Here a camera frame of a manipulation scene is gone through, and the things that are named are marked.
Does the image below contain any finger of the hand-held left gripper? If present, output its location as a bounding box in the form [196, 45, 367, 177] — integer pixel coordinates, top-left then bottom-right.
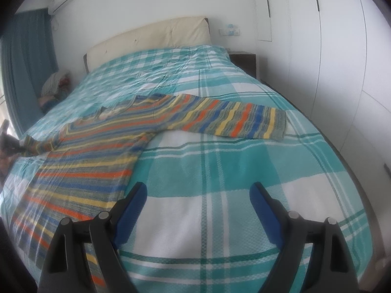
[0, 134, 25, 157]

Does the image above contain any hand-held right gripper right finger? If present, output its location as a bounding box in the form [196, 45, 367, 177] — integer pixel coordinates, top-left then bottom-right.
[249, 182, 359, 293]

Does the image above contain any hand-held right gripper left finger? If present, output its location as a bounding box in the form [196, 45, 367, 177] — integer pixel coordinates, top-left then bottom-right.
[37, 182, 148, 293]

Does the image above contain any striped knit sweater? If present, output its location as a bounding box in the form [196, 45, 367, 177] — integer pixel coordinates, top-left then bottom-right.
[12, 94, 287, 271]

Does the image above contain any pile of clothes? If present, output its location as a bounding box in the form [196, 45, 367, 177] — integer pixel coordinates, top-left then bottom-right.
[38, 71, 72, 110]

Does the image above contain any teal plaid bed sheet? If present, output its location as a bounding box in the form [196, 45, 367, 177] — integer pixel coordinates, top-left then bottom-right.
[0, 44, 379, 293]

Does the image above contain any blue curtain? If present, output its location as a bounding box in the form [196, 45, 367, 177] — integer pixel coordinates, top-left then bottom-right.
[1, 8, 58, 138]

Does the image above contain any dark nightstand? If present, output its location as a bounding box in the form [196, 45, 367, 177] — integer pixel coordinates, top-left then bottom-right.
[228, 51, 260, 80]

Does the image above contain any cream padded headboard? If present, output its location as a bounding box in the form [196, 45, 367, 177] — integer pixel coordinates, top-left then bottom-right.
[83, 16, 212, 74]

